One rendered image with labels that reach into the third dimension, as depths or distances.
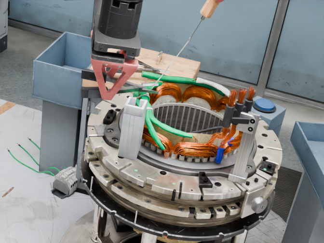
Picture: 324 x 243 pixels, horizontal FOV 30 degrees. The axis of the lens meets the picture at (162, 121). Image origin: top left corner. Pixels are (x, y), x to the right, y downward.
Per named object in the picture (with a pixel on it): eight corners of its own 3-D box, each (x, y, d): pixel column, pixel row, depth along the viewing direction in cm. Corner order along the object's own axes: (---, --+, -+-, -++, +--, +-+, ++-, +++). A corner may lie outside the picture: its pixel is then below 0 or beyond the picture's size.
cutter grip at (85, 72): (80, 78, 95) (81, 69, 94) (81, 76, 95) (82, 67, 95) (105, 83, 95) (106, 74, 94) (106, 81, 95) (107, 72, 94)
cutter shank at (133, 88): (107, 95, 91) (107, 91, 90) (105, 92, 91) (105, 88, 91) (143, 91, 94) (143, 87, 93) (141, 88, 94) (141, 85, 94)
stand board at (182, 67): (81, 86, 118) (82, 75, 117) (112, 50, 134) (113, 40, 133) (180, 111, 116) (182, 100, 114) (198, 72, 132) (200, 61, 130)
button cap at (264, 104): (268, 113, 121) (269, 109, 121) (250, 105, 123) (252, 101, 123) (277, 107, 124) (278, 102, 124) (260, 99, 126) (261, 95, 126)
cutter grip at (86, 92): (80, 98, 89) (81, 89, 89) (79, 96, 90) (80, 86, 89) (107, 98, 91) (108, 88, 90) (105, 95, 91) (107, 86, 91)
